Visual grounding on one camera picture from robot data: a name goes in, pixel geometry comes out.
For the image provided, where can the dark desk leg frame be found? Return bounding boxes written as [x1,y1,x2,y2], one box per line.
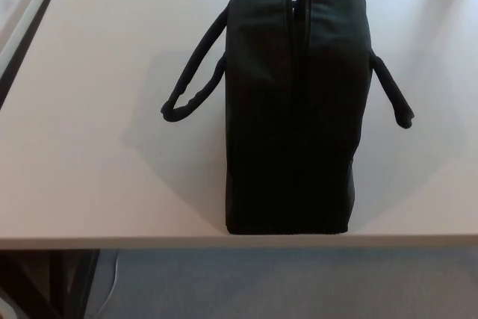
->
[0,250,101,319]

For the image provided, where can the thin white cable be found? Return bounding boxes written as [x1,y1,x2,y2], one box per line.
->
[96,250,120,319]

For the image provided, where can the black fabric lunch bag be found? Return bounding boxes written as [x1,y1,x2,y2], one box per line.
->
[160,0,415,237]

